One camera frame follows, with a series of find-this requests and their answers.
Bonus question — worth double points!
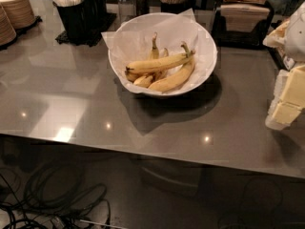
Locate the brown paper napkins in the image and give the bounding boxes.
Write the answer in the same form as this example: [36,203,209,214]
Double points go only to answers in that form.
[220,0,271,32]

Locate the small lower yellow banana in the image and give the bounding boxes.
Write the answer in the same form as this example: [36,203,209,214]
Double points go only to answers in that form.
[133,75,153,88]

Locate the black tray with packets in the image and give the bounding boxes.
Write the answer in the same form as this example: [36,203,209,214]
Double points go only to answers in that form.
[269,48,295,71]

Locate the black cables on floor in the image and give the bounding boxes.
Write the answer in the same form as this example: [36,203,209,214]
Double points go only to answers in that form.
[0,162,112,229]

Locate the black napkin holder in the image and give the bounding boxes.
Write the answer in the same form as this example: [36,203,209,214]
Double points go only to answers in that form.
[212,2,275,48]

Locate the black cup with white cutlery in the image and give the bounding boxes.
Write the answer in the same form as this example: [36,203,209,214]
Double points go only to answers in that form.
[52,0,85,43]

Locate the white paper liner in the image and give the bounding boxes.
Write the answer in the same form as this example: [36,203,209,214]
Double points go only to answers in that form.
[101,8,214,94]

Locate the left stack of paper bowls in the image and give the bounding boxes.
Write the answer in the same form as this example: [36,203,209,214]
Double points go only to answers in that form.
[0,5,16,46]

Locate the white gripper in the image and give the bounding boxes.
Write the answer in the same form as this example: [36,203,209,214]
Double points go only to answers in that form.
[263,2,305,131]

